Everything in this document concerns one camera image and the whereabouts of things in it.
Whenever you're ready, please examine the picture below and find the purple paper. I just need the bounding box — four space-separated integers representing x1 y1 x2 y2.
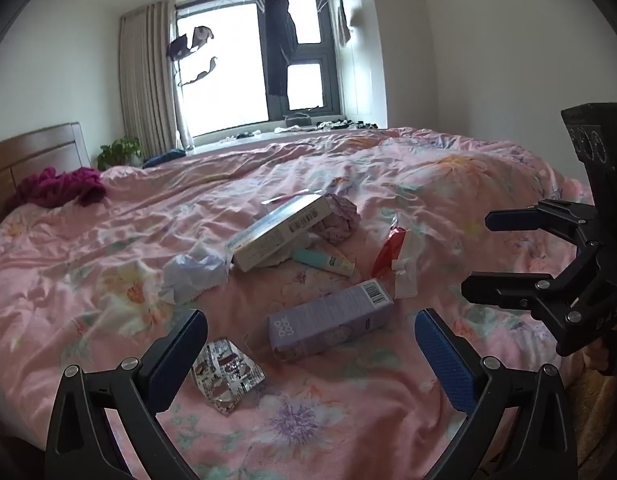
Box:
311 192 362 246

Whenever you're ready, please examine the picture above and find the red squeezed tube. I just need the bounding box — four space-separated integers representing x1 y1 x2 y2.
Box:
372 225 411 283

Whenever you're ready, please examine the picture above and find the pink floral blanket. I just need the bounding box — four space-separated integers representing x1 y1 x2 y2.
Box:
0 127 596 480

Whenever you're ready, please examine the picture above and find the pile of small laundry items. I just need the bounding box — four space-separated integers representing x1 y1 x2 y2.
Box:
223 114 384 142

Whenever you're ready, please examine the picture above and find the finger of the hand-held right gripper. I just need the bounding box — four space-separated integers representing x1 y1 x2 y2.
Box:
485 199 600 262
461 241 602 327

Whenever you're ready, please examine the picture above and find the purple cardboard box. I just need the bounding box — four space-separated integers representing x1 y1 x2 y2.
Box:
267 278 395 363

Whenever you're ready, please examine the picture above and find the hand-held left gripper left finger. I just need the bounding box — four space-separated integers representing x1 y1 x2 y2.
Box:
45 309 209 480

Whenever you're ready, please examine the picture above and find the clear plastic wrapper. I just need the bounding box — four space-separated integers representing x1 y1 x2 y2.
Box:
392 240 420 301

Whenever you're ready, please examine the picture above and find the dark blue cloth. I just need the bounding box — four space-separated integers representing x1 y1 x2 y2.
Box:
142 149 186 169

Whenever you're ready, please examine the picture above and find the wooden bed headboard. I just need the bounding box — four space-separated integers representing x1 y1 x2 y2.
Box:
0 121 92 238

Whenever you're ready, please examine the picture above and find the dark framed window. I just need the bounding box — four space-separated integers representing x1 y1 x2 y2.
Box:
173 0 341 143

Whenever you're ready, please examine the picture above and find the beige curtain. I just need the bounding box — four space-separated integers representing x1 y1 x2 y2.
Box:
119 0 195 153

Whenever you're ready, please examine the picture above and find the long white cardboard box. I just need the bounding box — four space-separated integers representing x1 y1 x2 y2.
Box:
224 192 339 273

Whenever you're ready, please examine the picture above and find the crumpled white paper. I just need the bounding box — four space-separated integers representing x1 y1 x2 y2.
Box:
160 252 226 306

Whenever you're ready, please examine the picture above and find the dark purple hanging garment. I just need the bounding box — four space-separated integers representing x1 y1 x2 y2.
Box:
167 25 214 58

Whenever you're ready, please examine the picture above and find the green potted plant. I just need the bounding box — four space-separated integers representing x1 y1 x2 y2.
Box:
97 137 143 171

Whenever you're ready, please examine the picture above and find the grey hanging garment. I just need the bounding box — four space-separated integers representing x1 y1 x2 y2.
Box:
337 0 352 45

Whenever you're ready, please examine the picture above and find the small dark hanging garment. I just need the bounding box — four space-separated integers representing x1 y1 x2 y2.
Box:
181 56 219 87

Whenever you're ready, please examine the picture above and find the teal and white tube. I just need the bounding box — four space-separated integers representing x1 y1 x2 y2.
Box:
292 248 356 277

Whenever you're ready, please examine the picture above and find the long dark hanging garment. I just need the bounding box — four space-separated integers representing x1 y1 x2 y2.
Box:
266 0 300 97

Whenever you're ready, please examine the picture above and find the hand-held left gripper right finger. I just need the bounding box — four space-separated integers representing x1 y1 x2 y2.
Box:
414 308 581 480

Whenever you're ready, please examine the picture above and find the magenta crumpled cloth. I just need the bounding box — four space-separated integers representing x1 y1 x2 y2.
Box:
13 166 108 208

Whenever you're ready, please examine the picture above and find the silver foil blister pack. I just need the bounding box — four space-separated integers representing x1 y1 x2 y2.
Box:
191 338 266 416

